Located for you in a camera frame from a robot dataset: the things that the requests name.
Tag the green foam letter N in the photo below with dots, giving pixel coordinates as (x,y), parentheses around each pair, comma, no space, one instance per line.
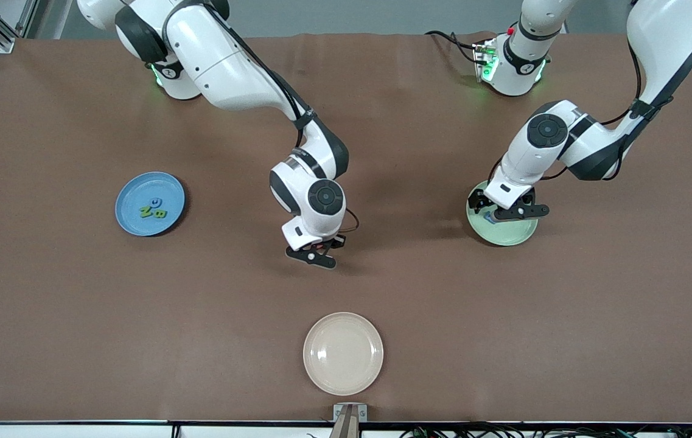
(145,212)

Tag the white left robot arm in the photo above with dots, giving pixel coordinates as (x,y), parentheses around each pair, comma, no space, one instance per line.
(656,61)

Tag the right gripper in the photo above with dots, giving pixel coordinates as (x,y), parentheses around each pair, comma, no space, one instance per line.
(338,243)

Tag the blue foam letter m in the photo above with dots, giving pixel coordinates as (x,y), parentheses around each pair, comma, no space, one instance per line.
(489,216)

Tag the brown table mat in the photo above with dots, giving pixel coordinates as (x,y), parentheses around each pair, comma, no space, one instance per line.
(346,121)

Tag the beige plate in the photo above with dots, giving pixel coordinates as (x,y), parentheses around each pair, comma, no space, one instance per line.
(343,354)

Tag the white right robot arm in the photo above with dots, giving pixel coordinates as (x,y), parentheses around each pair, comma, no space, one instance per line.
(230,61)

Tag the blue plate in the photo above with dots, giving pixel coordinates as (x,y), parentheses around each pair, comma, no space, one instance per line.
(132,188)

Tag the green foam letter B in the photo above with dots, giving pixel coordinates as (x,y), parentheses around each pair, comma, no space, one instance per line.
(160,214)

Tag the green plate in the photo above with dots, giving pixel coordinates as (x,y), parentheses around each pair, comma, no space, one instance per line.
(513,236)

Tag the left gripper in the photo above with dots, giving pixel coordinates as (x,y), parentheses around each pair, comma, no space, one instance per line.
(478,202)

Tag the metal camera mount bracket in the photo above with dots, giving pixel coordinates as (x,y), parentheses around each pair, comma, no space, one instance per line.
(349,420)

